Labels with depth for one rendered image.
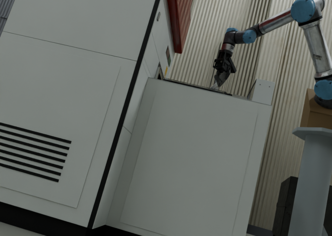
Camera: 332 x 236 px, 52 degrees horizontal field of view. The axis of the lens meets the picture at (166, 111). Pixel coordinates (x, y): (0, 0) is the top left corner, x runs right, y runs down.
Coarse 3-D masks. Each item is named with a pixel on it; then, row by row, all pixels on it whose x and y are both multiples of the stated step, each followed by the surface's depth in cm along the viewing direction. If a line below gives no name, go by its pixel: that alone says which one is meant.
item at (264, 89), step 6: (258, 84) 174; (264, 84) 174; (270, 84) 173; (258, 90) 173; (264, 90) 173; (270, 90) 173; (258, 96) 172; (264, 96) 172; (270, 96) 172; (264, 102) 171; (270, 102) 171
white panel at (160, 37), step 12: (156, 0) 161; (156, 12) 159; (168, 12) 185; (156, 24) 163; (168, 24) 193; (144, 36) 157; (156, 36) 169; (168, 36) 202; (144, 48) 155; (156, 48) 176; (168, 48) 210; (144, 60) 157; (156, 60) 183; (168, 72) 234
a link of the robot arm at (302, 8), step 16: (304, 0) 164; (320, 0) 169; (304, 16) 166; (320, 16) 167; (304, 32) 173; (320, 32) 169; (320, 48) 171; (320, 64) 173; (320, 80) 174; (320, 96) 178
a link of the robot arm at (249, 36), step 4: (252, 28) 203; (236, 32) 202; (240, 32) 200; (244, 32) 198; (248, 32) 196; (252, 32) 196; (236, 36) 201; (240, 36) 199; (244, 36) 197; (248, 36) 195; (252, 36) 196; (236, 40) 202; (240, 40) 200; (244, 40) 198; (248, 40) 197; (252, 40) 197
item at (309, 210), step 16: (304, 128) 187; (320, 128) 179; (304, 144) 194; (320, 144) 185; (304, 160) 188; (320, 160) 182; (304, 176) 184; (320, 176) 181; (304, 192) 181; (320, 192) 179; (304, 208) 179; (320, 208) 178; (304, 224) 176; (320, 224) 177
